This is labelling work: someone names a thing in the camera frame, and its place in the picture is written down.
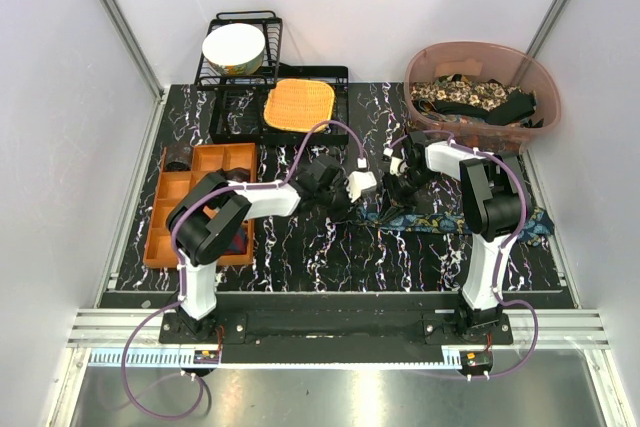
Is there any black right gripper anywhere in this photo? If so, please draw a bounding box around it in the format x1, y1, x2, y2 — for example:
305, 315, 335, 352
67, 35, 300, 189
378, 168, 438, 224

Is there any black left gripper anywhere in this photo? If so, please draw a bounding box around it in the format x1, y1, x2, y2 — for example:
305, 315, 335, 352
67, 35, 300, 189
316, 177, 362, 224

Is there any blue floral patterned tie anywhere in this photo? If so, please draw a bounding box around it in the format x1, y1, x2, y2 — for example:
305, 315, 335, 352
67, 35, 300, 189
355, 207, 555, 247

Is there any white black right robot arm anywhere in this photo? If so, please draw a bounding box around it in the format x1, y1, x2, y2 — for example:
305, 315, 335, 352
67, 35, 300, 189
378, 130, 531, 344

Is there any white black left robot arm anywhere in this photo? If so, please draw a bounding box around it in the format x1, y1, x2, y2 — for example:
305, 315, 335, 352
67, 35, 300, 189
166, 155, 376, 343

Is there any pile of patterned ties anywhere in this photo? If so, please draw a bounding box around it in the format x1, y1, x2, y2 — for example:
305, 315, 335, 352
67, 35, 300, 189
409, 74, 544, 128

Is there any maroon dark green rolled tie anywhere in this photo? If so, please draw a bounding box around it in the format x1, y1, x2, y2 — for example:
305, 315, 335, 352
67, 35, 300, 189
220, 167, 251, 183

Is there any orange woven mat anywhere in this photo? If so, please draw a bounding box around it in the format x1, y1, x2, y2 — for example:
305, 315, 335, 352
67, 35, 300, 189
263, 79, 335, 133

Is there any maroon blue striped rolled tie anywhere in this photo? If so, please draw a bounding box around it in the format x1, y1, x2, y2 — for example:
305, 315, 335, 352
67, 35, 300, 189
226, 227, 248, 255

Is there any pink translucent plastic tub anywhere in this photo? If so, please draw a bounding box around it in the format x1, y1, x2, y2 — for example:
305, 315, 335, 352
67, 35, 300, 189
403, 41, 561, 153

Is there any dark blue patterned rolled tie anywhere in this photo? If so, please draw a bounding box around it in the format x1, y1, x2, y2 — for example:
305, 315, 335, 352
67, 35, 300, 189
163, 144, 193, 172

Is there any wooden compartment organizer box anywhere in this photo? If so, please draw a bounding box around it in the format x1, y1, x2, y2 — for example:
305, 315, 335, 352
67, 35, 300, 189
143, 143, 257, 269

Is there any white ceramic bowl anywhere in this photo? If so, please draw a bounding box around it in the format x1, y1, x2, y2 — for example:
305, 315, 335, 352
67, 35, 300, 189
201, 23, 266, 76

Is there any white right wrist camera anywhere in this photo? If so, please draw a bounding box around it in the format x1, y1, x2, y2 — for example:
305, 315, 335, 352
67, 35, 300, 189
383, 147, 408, 177

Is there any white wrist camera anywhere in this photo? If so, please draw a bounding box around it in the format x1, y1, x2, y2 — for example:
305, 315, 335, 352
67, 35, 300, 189
383, 147, 408, 177
346, 171, 377, 203

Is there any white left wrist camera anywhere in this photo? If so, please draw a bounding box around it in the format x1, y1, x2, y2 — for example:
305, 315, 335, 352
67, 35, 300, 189
346, 171, 377, 203

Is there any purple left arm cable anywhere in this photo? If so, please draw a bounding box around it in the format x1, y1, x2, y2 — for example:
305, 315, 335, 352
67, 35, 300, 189
122, 119, 371, 421

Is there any black wire dish rack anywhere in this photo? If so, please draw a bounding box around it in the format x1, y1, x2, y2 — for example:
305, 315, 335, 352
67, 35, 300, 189
193, 9, 350, 149

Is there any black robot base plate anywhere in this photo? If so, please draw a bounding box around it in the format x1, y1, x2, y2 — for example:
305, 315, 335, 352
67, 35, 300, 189
159, 310, 514, 346

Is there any aluminium frame rail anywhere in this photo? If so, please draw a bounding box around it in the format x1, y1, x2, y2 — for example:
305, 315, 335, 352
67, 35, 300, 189
68, 309, 609, 349

